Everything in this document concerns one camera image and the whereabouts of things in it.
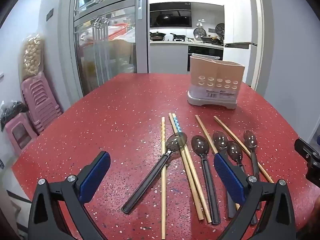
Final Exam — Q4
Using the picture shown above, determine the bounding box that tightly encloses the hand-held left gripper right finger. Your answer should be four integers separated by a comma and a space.
214, 153, 299, 240

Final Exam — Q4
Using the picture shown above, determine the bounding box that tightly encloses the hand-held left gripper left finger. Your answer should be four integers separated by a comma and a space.
27, 151, 113, 240

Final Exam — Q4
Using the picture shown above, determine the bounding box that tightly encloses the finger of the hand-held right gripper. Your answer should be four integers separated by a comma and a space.
294, 138, 320, 188

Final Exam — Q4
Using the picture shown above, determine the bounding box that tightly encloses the small clear spoon black handle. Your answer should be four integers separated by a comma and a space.
191, 135, 222, 225
226, 141, 258, 225
243, 129, 262, 210
212, 131, 238, 218

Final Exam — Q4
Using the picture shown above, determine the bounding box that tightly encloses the blue patterned bamboo chopstick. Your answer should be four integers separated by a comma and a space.
172, 113, 212, 224

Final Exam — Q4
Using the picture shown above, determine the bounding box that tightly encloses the plain bamboo chopstick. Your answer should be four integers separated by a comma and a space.
168, 112, 204, 221
213, 116, 275, 183
195, 114, 240, 210

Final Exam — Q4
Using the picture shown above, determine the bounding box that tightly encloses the large clear spoon black handle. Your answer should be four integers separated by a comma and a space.
121, 132, 188, 215

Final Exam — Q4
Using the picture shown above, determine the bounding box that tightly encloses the yellow patterned bamboo chopstick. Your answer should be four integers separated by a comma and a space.
161, 117, 167, 240

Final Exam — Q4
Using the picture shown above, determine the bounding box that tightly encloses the beige perforated utensil holder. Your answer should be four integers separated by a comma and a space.
187, 55, 245, 110

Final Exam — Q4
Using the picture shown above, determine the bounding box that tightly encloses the pink plastic stool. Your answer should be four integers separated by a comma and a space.
5, 112, 38, 155

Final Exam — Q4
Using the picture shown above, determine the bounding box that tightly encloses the stack of pink plastic stools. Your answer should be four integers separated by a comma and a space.
21, 76, 63, 135

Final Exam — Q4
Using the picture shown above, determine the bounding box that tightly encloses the black plastic bag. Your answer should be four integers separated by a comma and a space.
0, 100, 28, 131

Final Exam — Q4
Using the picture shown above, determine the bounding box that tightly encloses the black built-in oven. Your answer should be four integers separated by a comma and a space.
187, 45, 224, 74

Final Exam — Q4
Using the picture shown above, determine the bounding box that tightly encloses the glass door cabinet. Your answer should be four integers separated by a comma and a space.
69, 0, 148, 98

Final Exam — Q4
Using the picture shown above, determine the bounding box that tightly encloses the clear bag of puffed snacks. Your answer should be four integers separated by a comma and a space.
20, 34, 45, 77

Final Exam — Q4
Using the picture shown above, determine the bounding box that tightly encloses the group of pots and lids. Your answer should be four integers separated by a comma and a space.
193, 23, 224, 46

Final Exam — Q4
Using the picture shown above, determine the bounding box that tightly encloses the black frying pan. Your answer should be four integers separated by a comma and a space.
170, 32, 187, 42

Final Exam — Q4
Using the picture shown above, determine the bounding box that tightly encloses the black wok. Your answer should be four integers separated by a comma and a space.
150, 31, 166, 41

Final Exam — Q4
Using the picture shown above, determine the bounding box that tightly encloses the black range hood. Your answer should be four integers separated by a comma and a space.
149, 2, 192, 28

